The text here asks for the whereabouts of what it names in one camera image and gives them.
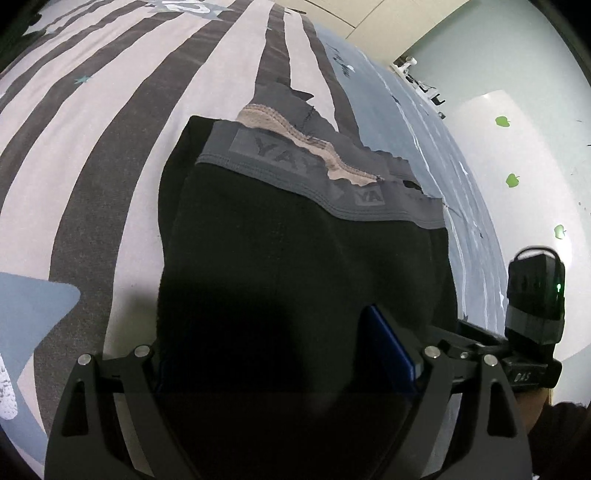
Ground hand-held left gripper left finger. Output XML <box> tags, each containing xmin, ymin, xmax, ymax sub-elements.
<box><xmin>45</xmin><ymin>344</ymin><xmax>161</xmax><ymax>480</ymax></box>

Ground person's right forearm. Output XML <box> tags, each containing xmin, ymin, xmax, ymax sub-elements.
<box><xmin>516</xmin><ymin>390</ymin><xmax>591</xmax><ymax>480</ymax></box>

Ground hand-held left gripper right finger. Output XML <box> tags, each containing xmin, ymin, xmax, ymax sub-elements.
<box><xmin>362</xmin><ymin>304</ymin><xmax>532</xmax><ymax>480</ymax></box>

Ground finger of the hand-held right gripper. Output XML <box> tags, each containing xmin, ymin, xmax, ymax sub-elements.
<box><xmin>429</xmin><ymin>320</ymin><xmax>509</xmax><ymax>365</ymax></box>

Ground cream wardrobe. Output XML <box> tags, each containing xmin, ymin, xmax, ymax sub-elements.
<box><xmin>277</xmin><ymin>0</ymin><xmax>472</xmax><ymax>58</ymax></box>

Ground black pants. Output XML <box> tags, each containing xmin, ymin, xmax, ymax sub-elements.
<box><xmin>156</xmin><ymin>88</ymin><xmax>462</xmax><ymax>480</ymax></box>

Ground white nightstand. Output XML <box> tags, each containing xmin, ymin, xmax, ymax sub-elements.
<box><xmin>390</xmin><ymin>65</ymin><xmax>446</xmax><ymax>120</ymax></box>

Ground striped star bed sheet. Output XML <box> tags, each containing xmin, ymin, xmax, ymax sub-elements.
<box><xmin>0</xmin><ymin>0</ymin><xmax>509</xmax><ymax>480</ymax></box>

